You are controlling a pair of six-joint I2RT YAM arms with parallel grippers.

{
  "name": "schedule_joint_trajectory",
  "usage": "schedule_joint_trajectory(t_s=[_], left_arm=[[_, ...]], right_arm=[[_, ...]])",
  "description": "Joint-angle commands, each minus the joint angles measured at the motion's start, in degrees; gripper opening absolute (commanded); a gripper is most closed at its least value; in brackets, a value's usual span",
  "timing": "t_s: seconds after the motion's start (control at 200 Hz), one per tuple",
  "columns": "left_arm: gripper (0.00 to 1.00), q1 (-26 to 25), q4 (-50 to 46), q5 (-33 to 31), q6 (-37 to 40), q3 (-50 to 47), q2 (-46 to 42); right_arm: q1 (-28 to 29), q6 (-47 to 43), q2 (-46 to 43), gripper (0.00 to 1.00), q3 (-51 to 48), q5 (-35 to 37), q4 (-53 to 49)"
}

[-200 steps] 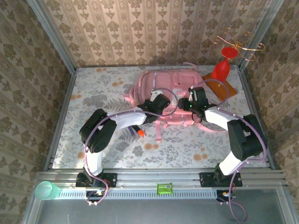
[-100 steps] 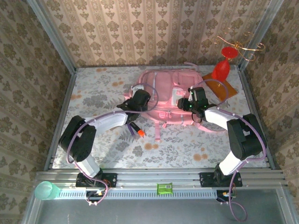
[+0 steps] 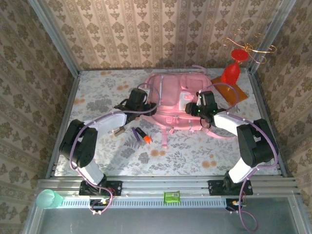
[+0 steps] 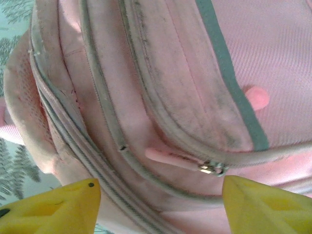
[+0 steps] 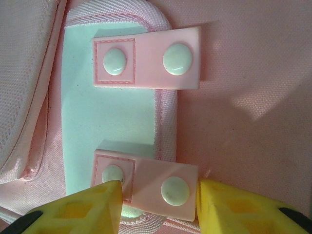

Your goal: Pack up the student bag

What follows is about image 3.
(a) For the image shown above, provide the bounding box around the grey metal sheet panel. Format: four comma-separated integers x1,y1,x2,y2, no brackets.
23,197,312,234

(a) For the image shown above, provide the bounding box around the aluminium side rail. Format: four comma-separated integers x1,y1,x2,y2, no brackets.
46,73,80,178
247,69,288,177

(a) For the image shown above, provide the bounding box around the orange flat board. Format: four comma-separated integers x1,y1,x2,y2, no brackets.
211,77,248,106

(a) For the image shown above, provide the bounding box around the small black electronics board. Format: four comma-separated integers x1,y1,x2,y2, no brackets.
89,198,111,212
225,197,248,212

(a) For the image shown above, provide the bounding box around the green wipes packet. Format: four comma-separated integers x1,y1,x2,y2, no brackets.
163,190,181,204

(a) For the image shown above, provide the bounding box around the aluminium frame post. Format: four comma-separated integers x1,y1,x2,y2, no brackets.
28,0,80,78
248,0,297,74

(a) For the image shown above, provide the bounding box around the teal plastic cup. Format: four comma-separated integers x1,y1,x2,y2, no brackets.
36,189,64,210

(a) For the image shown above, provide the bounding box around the purple pen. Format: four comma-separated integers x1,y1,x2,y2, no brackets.
131,126,143,142

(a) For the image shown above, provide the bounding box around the wide aluminium extrusion beam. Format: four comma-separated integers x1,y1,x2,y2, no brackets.
36,175,299,198

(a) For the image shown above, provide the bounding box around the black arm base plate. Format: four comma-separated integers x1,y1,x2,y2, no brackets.
208,179,254,196
79,180,122,196

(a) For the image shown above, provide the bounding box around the grey slotted cable duct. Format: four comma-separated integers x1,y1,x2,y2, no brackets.
59,196,227,209

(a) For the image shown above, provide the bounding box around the pink student backpack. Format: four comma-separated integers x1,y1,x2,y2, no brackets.
141,64,238,149

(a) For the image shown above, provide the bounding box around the floral table cover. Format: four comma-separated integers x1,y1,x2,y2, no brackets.
54,69,280,176

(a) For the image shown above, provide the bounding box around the gold wire ornament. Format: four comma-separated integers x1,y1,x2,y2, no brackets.
220,29,277,64

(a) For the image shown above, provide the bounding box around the black marker orange cap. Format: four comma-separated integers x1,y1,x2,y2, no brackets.
135,127,152,143

